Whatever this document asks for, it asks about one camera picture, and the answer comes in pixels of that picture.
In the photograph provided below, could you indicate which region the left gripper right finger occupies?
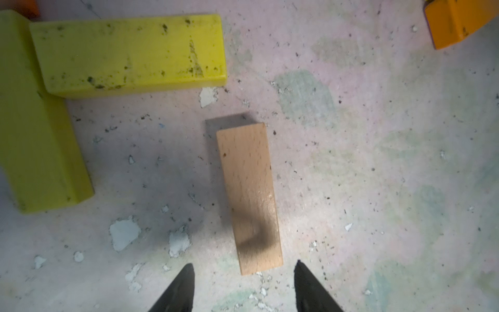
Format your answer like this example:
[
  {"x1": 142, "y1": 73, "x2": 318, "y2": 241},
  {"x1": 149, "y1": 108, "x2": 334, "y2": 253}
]
[{"x1": 294, "y1": 260, "x2": 343, "y2": 312}]

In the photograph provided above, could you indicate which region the natural wood block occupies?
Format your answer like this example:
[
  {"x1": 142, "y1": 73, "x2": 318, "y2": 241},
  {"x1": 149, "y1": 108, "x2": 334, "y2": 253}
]
[{"x1": 216, "y1": 123, "x2": 283, "y2": 276}]

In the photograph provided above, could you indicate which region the light orange block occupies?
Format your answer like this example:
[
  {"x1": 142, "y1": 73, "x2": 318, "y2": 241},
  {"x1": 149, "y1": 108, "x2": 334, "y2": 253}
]
[{"x1": 424, "y1": 0, "x2": 498, "y2": 50}]

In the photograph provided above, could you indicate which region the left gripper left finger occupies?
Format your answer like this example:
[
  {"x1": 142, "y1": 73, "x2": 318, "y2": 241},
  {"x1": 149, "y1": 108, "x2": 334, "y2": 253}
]
[{"x1": 149, "y1": 263, "x2": 195, "y2": 312}]

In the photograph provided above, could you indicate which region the yellow block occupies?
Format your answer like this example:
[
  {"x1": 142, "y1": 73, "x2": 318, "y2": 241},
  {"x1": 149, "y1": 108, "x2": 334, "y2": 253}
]
[
  {"x1": 29, "y1": 14, "x2": 227, "y2": 99},
  {"x1": 1, "y1": 10, "x2": 94, "y2": 213}
]

